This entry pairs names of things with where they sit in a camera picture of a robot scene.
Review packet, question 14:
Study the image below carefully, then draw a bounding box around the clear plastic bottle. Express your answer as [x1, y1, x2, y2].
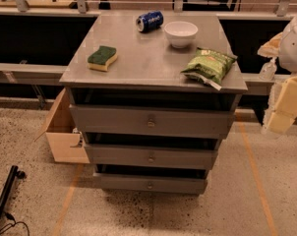
[259, 58, 277, 81]

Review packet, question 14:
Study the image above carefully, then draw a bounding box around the green yellow sponge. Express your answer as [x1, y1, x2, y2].
[88, 45, 117, 72]

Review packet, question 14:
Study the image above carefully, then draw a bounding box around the black stand with cable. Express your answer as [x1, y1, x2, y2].
[0, 165, 30, 236]

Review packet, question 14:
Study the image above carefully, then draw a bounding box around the bottom grey drawer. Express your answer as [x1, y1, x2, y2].
[93, 173, 208, 195]

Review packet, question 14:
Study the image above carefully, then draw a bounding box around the green chip bag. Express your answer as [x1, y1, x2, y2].
[182, 47, 237, 90]

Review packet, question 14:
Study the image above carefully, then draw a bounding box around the white ceramic bowl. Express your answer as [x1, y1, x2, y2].
[164, 21, 199, 48]

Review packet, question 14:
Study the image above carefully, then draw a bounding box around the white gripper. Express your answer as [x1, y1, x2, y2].
[258, 32, 297, 135]

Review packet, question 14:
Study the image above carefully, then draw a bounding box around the top grey drawer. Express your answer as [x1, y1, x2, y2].
[69, 105, 234, 139]

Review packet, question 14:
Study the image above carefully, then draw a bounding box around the cardboard box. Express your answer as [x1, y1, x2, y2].
[35, 88, 89, 163]

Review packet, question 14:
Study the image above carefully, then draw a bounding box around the grey drawer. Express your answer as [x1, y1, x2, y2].
[93, 173, 208, 195]
[69, 105, 234, 139]
[85, 145, 217, 170]

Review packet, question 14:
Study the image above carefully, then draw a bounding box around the blue soda can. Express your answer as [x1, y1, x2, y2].
[136, 11, 163, 32]

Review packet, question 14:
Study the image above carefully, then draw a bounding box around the middle grey drawer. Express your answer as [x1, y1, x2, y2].
[85, 145, 217, 170]

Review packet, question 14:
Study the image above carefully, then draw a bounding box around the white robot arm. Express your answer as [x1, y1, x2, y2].
[258, 14, 297, 138]

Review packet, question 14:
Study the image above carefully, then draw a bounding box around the grey drawer cabinet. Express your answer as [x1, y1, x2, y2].
[60, 11, 247, 180]

